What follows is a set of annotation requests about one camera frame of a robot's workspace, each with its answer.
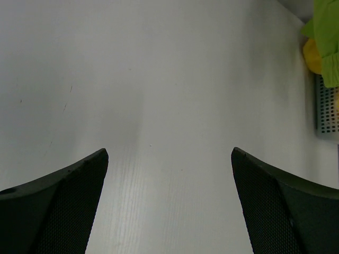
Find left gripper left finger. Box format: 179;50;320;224
1;149;109;253

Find yellow shorts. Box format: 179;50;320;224
302;38;339;109

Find green shorts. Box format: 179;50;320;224
301;0;338;88

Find white plastic basket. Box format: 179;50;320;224
315;74;338;144

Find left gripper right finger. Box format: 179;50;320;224
231;148;338;253

